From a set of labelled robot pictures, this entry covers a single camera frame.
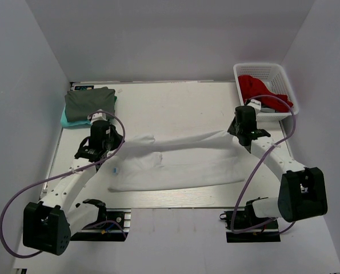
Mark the white t-shirt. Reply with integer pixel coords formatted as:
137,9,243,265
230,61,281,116
105,131,244,192

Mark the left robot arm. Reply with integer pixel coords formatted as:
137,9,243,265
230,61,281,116
22,120,124,255

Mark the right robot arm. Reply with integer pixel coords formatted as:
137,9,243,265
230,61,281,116
228,105,328,228

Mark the teal folded t-shirt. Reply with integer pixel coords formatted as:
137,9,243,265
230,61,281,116
61,95,117,128

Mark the red t-shirt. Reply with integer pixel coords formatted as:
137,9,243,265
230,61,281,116
238,75,293,112

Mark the grey folded t-shirt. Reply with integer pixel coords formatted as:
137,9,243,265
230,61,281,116
65,87,116,123

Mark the white plastic basket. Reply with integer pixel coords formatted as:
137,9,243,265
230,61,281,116
233,63,299,115

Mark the blue sticker label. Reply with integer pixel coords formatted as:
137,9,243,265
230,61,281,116
74,85,94,91

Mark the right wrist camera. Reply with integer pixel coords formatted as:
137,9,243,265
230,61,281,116
247,99,262,114

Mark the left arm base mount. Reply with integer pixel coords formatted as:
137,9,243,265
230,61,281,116
71,209,131,242

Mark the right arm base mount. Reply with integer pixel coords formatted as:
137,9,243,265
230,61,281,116
219,210,281,243

